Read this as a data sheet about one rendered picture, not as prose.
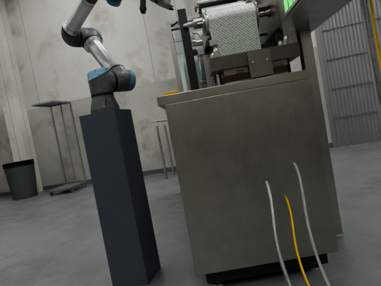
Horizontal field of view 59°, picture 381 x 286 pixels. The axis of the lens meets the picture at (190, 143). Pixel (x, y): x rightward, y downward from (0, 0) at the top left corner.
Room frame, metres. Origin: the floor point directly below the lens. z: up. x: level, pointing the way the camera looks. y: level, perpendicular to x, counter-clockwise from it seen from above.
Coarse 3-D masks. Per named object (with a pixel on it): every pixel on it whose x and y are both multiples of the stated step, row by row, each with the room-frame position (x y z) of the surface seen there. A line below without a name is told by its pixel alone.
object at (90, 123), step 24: (96, 120) 1.69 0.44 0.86; (120, 120) 1.71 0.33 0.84; (96, 144) 1.70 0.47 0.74; (120, 144) 1.67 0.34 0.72; (96, 168) 1.71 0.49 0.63; (120, 168) 1.67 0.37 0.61; (96, 192) 1.71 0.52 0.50; (120, 192) 1.68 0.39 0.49; (144, 192) 1.83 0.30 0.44; (120, 216) 1.69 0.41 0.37; (144, 216) 1.77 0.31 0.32; (120, 240) 1.69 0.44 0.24; (144, 240) 1.72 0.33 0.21; (120, 264) 1.70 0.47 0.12; (144, 264) 1.67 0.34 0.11
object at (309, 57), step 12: (300, 36) 1.83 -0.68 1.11; (300, 48) 1.85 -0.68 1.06; (312, 48) 1.82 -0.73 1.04; (300, 60) 1.88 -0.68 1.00; (312, 60) 1.82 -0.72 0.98; (312, 72) 1.82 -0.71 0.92; (312, 84) 1.82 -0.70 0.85; (324, 120) 1.82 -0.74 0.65; (324, 132) 1.82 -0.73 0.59; (324, 144) 1.82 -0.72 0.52; (324, 156) 1.82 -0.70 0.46; (336, 204) 1.82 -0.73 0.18; (336, 216) 1.82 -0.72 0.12; (336, 228) 1.82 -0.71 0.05
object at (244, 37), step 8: (232, 24) 1.70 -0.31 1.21; (240, 24) 1.70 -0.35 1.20; (248, 24) 1.70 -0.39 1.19; (256, 24) 1.70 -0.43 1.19; (216, 32) 1.70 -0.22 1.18; (224, 32) 1.70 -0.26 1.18; (232, 32) 1.70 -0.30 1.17; (240, 32) 1.70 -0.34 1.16; (248, 32) 1.70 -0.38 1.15; (256, 32) 1.70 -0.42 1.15; (224, 40) 1.70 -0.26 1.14; (232, 40) 1.70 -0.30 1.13; (240, 40) 1.70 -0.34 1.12; (248, 40) 1.70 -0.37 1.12; (256, 40) 1.70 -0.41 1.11; (224, 48) 1.70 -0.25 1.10; (232, 48) 1.70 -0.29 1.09; (240, 48) 1.70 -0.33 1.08; (248, 48) 1.70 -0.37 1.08; (256, 48) 1.70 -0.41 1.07
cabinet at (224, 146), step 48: (240, 96) 1.44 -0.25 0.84; (288, 96) 1.44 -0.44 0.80; (192, 144) 1.45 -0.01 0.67; (240, 144) 1.44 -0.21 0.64; (288, 144) 1.44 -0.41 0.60; (192, 192) 1.45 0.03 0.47; (240, 192) 1.44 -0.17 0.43; (288, 192) 1.44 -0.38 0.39; (192, 240) 1.45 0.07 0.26; (240, 240) 1.45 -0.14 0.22; (288, 240) 1.44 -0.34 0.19; (336, 240) 1.44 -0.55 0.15
